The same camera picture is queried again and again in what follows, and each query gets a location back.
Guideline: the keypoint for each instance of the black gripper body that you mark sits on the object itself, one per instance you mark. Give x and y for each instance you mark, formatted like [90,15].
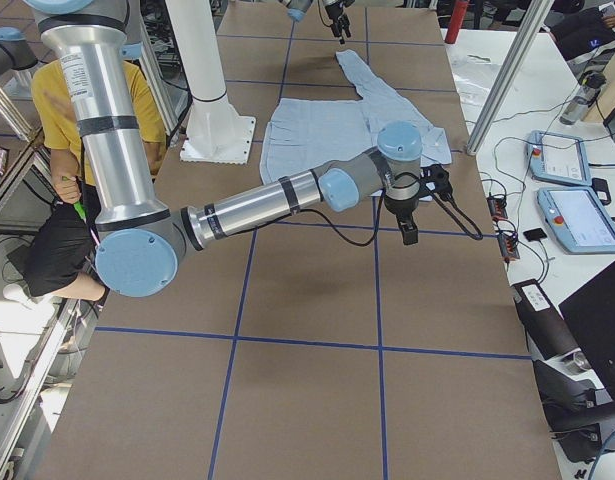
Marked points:
[334,12]
[401,206]

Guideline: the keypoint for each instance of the light blue button shirt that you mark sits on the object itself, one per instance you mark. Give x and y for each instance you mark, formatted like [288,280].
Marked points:
[304,134]

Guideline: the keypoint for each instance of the orange electronics board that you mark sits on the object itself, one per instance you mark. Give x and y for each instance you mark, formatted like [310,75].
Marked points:
[497,208]

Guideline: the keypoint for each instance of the red bottle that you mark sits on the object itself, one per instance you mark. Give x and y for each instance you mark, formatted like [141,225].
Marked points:
[456,21]

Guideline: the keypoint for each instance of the small black phone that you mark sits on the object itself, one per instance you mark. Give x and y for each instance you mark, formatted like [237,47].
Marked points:
[536,234]

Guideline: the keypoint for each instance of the upper blue teach pendant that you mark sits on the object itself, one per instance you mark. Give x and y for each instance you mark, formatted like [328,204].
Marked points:
[558,158]

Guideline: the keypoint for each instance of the blue teach pendant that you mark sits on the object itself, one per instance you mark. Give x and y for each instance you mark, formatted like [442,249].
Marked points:
[577,219]
[558,158]

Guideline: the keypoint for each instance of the lower blue teach pendant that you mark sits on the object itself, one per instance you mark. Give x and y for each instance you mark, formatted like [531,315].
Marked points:
[577,219]

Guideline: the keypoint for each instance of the black monitor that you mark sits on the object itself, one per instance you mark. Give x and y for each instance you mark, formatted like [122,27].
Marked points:
[589,314]

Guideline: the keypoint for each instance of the grey water bottle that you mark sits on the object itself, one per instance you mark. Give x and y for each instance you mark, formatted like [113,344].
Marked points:
[590,87]

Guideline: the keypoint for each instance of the person in yellow shirt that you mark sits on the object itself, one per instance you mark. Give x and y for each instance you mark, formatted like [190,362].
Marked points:
[55,262]

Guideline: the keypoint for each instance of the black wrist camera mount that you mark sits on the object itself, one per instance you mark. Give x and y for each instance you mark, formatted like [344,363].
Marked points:
[435,182]

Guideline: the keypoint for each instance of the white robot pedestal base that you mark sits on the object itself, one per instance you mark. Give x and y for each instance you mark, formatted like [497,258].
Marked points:
[215,131]

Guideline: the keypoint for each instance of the aluminium frame post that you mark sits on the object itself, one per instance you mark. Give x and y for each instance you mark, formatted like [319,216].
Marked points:
[523,40]

